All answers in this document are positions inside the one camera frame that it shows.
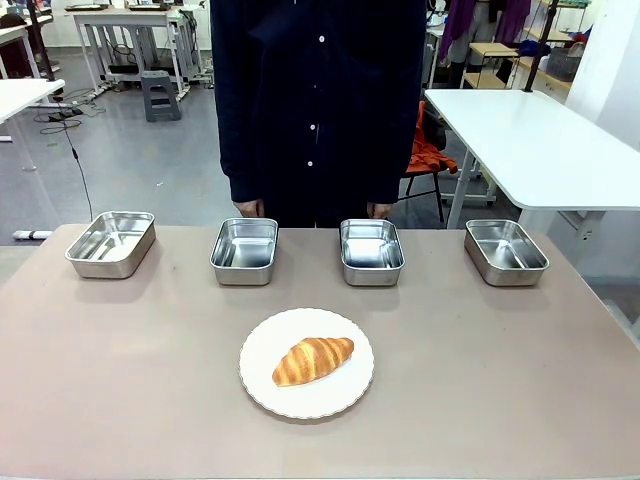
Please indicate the wooden shelf rack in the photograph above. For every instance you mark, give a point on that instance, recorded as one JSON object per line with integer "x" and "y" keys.
{"x": 505, "y": 62}

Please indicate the grey plastic step stool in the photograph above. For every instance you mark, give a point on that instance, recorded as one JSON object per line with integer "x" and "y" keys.
{"x": 161, "y": 97}

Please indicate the golden croissant bread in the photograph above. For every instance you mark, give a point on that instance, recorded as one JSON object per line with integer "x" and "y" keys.
{"x": 312, "y": 361}

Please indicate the chair with orange cloth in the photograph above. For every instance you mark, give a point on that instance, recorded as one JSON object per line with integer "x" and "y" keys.
{"x": 427, "y": 150}

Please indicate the white scalloped plate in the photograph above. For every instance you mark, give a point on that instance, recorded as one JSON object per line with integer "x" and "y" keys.
{"x": 280, "y": 395}

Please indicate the small white table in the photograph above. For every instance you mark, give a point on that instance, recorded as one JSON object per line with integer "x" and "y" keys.
{"x": 25, "y": 95}

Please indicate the stainless steel rectangular container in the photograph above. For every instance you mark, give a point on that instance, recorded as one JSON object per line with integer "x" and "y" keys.
{"x": 505, "y": 252}
{"x": 112, "y": 245}
{"x": 371, "y": 252}
{"x": 245, "y": 252}

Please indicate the black vertical pole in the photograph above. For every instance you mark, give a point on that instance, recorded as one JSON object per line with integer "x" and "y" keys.
{"x": 542, "y": 45}

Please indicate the grey plastic crate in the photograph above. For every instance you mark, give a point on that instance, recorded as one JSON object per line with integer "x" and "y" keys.
{"x": 564, "y": 64}

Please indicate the person's right hand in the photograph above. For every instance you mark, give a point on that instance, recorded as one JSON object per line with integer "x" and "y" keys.
{"x": 248, "y": 207}

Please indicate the person's left hand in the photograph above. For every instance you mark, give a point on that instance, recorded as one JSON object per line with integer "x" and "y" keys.
{"x": 377, "y": 209}

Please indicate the purple hanging garment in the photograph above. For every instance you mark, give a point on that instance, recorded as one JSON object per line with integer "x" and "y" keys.
{"x": 470, "y": 20}

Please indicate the large white desk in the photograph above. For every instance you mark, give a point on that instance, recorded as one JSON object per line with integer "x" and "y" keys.
{"x": 540, "y": 145}

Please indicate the person in dark navy cardigan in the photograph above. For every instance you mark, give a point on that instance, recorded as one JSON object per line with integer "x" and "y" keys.
{"x": 320, "y": 100}

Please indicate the white workbench with metal legs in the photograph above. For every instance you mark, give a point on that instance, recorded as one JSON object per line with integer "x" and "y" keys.
{"x": 130, "y": 20}

